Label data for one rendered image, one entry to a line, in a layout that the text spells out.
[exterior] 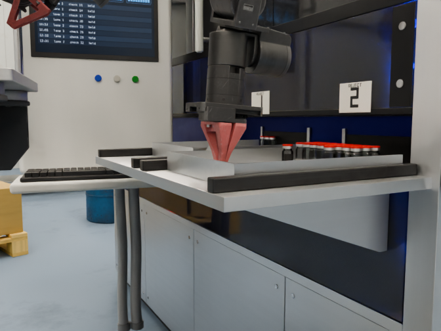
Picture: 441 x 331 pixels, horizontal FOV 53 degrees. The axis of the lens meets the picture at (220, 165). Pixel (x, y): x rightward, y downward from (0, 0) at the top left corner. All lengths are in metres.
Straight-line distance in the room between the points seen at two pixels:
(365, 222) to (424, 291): 0.15
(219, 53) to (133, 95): 0.90
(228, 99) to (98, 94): 0.92
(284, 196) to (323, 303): 0.50
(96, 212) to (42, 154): 2.83
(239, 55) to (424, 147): 0.36
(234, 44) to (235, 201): 0.23
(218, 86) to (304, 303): 0.65
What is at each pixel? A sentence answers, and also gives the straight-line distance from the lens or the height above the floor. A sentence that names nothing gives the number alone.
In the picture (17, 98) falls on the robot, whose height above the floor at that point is 1.01.
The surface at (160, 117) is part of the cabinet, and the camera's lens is 1.54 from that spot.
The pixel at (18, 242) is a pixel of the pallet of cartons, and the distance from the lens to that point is 3.51.
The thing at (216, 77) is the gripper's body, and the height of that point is 1.04.
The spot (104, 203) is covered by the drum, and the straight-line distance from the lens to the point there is 4.26.
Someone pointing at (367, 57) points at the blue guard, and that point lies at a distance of 0.92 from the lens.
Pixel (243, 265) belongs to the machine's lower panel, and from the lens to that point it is 1.33.
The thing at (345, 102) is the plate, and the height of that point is 1.01.
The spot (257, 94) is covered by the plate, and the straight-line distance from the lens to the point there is 1.21.
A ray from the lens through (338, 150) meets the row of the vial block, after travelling 0.85.
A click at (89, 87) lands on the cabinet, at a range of 1.52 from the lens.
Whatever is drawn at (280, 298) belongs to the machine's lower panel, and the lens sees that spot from 1.20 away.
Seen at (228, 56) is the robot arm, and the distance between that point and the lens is 0.65.
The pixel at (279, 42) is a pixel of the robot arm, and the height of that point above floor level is 1.09.
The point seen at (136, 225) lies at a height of 0.59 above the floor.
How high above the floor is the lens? 0.98
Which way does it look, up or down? 6 degrees down
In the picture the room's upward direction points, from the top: straight up
